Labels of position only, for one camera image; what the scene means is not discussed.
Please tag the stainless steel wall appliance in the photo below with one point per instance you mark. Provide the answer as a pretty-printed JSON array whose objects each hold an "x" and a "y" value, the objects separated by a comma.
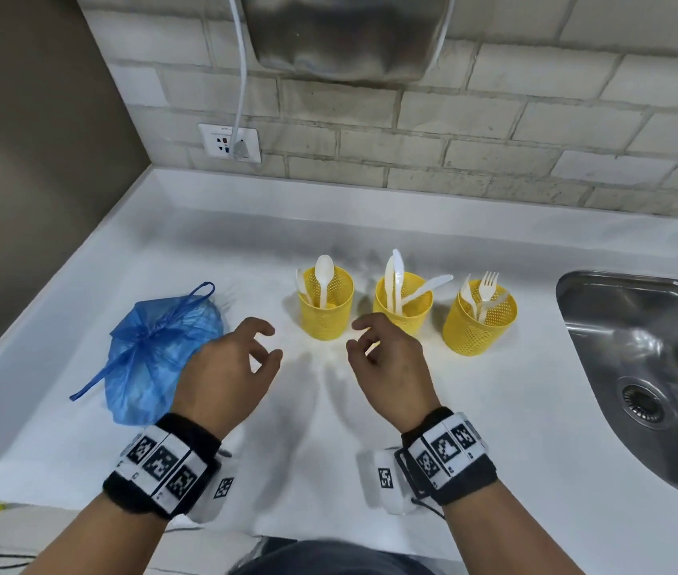
[{"x": 345, "y": 35}]

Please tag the person's right hand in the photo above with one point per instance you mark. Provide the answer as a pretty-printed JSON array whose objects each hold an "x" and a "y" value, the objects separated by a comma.
[{"x": 393, "y": 371}]

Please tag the white wall socket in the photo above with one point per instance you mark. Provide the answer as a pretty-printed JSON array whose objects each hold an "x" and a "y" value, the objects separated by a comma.
[{"x": 213, "y": 140}]

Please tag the person's dark shorts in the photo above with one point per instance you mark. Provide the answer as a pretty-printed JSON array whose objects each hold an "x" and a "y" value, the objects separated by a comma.
[{"x": 339, "y": 562}]

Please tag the black wristband with markers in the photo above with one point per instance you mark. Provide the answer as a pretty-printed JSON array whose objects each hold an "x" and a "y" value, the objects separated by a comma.
[
  {"x": 159, "y": 467},
  {"x": 446, "y": 455}
]

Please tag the person's right forearm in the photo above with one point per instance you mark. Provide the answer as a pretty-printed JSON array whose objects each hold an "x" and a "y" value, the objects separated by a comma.
[{"x": 506, "y": 532}]

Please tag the person's left hand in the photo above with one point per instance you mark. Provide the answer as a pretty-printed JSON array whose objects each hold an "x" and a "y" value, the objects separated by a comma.
[{"x": 225, "y": 377}]

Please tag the white plastic knife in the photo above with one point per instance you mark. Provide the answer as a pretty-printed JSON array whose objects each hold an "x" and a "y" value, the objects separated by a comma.
[
  {"x": 388, "y": 275},
  {"x": 399, "y": 266},
  {"x": 435, "y": 282}
]

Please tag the black left wristband with markers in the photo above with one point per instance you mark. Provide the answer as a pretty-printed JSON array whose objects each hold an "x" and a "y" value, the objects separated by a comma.
[{"x": 159, "y": 467}]

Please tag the yellow mesh cup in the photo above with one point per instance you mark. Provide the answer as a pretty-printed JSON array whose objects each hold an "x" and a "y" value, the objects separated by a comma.
[
  {"x": 417, "y": 320},
  {"x": 476, "y": 338},
  {"x": 327, "y": 323}
]

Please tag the black right wristband with markers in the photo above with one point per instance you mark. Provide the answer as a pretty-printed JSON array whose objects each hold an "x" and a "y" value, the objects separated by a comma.
[{"x": 446, "y": 455}]

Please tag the stainless steel sink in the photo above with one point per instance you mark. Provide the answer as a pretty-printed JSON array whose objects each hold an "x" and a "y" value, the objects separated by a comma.
[{"x": 674, "y": 353}]

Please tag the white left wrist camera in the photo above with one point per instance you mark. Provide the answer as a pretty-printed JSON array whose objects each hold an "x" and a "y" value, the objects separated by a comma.
[{"x": 213, "y": 494}]

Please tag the blue plastic bag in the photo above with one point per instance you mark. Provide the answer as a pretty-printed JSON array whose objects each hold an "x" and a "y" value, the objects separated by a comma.
[{"x": 147, "y": 353}]

